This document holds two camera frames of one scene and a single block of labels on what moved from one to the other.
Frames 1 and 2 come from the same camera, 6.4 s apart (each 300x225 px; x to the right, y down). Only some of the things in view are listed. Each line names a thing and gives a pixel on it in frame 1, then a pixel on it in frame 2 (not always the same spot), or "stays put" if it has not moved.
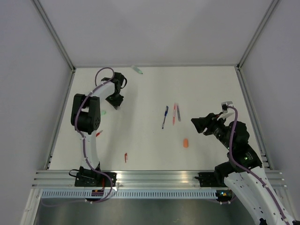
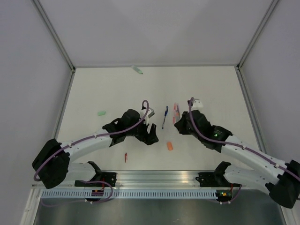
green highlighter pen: x=137 y=69 stays put
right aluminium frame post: x=249 y=47 stays put
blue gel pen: x=165 y=114 stays put
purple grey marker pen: x=179 y=116 stays put
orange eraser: x=185 y=143 to x=169 y=146
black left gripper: x=116 y=104 to x=151 y=138
